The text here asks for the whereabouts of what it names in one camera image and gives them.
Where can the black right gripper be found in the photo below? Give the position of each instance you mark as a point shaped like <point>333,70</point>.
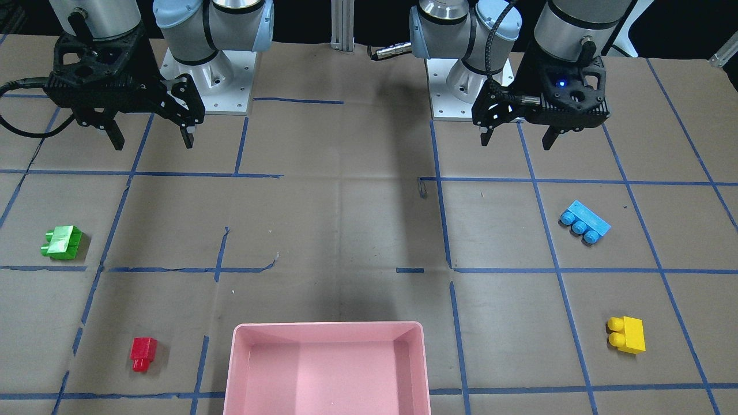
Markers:
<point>173,95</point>

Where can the pink plastic box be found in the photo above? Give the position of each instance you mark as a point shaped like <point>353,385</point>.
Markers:
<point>328,368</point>

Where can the blue toy block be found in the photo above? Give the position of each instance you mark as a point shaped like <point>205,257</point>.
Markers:
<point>584,222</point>

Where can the red toy block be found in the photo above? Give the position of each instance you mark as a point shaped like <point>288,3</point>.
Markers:
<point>143,353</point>

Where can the green toy block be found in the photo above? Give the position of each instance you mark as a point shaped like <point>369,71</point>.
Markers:
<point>62,242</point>

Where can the yellow toy block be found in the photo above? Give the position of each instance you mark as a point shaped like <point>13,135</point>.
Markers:
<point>626,334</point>

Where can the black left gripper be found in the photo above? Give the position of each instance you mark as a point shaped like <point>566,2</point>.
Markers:
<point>531,74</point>

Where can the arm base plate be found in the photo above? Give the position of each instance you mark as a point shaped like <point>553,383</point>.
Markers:
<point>225,83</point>
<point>453,89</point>

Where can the aluminium frame post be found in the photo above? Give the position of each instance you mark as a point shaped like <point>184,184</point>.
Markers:
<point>342,37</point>

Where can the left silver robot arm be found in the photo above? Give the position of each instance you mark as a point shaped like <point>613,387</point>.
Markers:
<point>483,35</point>

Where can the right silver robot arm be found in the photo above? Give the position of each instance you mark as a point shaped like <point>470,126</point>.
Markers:
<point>196,31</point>

